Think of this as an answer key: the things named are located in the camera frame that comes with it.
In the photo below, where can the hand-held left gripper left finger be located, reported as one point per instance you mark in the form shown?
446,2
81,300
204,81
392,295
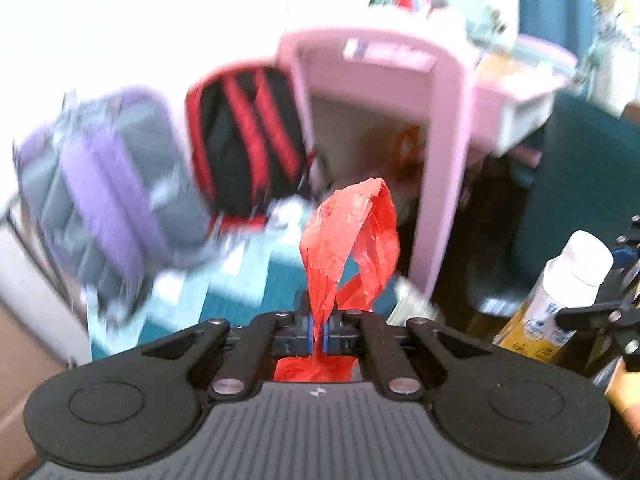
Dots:
235,355

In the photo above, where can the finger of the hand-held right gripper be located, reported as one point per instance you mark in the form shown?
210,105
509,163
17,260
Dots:
595,316
631,245

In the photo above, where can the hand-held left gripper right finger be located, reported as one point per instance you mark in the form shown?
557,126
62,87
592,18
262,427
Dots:
395,355

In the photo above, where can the white bottle with yellow label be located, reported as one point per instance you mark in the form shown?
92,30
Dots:
575,265

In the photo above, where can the red plastic bag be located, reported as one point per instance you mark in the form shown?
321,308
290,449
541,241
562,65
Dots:
330,240

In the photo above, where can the teal zigzag quilt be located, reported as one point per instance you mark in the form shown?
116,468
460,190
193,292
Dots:
260,285

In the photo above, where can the dark teal bin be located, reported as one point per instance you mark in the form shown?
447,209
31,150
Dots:
585,175

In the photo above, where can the white desk drawer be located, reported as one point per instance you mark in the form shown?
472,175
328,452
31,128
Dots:
525,125

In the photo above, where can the purple grey backpack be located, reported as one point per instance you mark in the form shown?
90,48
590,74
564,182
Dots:
115,190

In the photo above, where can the brown wooden door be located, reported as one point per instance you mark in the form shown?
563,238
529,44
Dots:
25,360

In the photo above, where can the red black backpack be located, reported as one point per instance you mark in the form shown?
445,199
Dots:
245,145

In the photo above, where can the pink desk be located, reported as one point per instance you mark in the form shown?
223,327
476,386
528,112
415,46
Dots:
440,110

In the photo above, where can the blue curtain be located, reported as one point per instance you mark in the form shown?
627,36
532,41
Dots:
560,0

